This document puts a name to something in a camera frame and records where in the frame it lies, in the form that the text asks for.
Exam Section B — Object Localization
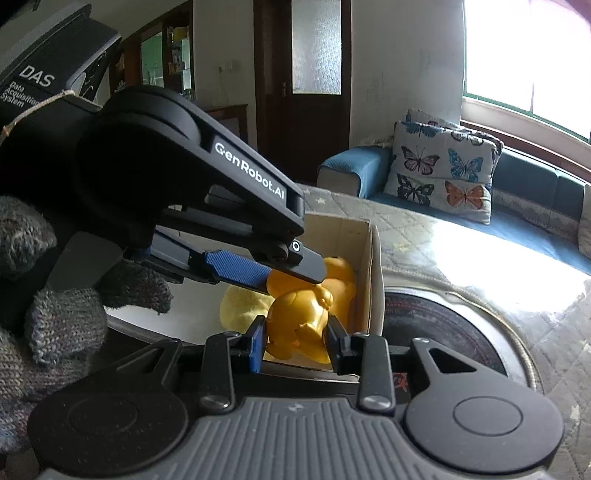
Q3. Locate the yellow plush chick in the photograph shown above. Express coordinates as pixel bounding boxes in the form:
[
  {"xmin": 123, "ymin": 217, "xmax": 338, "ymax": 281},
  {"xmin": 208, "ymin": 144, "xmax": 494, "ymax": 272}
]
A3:
[{"xmin": 219, "ymin": 285, "xmax": 274, "ymax": 333}]

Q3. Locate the orange plastic duck toy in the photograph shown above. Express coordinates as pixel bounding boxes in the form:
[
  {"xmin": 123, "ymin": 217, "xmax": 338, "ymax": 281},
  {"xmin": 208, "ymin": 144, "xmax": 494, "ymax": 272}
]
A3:
[{"xmin": 266, "ymin": 286, "xmax": 334, "ymax": 365}]

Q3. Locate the grey knit gloved hand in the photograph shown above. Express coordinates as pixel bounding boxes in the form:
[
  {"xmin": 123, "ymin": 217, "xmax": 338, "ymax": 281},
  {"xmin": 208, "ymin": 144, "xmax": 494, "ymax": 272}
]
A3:
[{"xmin": 1, "ymin": 197, "xmax": 172, "ymax": 454}]

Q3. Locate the black round induction cooktop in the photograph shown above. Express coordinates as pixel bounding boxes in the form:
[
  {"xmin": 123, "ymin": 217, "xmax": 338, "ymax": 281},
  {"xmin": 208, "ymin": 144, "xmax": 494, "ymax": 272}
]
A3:
[{"xmin": 383, "ymin": 287, "xmax": 544, "ymax": 393}]

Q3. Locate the white cardboard box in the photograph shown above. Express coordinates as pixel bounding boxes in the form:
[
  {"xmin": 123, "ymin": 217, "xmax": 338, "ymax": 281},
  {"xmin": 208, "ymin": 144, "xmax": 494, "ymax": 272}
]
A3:
[{"xmin": 103, "ymin": 211, "xmax": 385, "ymax": 381}]

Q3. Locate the wooden shelf cabinet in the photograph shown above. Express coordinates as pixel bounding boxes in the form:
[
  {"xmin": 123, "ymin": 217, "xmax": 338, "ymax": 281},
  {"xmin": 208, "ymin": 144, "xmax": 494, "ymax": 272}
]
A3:
[{"xmin": 109, "ymin": 1, "xmax": 195, "ymax": 101}]

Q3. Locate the wooden side table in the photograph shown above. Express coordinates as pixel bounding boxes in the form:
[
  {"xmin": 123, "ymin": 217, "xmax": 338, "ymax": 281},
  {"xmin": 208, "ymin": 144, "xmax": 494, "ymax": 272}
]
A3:
[{"xmin": 202, "ymin": 104, "xmax": 249, "ymax": 143}]

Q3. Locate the butterfly print pillow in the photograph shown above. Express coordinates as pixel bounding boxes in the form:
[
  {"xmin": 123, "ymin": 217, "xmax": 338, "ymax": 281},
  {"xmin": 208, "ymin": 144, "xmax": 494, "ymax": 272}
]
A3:
[{"xmin": 384, "ymin": 109, "xmax": 504, "ymax": 225}]

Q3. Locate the dark wooden door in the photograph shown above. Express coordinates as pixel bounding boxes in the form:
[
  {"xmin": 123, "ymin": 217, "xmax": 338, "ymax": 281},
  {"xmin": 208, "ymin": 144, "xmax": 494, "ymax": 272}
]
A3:
[{"xmin": 253, "ymin": 0, "xmax": 352, "ymax": 185}]

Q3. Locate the blue sofa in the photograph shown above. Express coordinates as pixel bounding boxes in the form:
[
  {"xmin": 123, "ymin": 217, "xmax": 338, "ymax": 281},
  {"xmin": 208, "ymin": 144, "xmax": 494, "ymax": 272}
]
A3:
[{"xmin": 317, "ymin": 146, "xmax": 590, "ymax": 274}]

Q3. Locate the black DAS camera box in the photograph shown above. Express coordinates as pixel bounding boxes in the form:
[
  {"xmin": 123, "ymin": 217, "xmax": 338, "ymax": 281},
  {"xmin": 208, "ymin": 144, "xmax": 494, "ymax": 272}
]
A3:
[{"xmin": 1, "ymin": 2, "xmax": 121, "ymax": 140}]

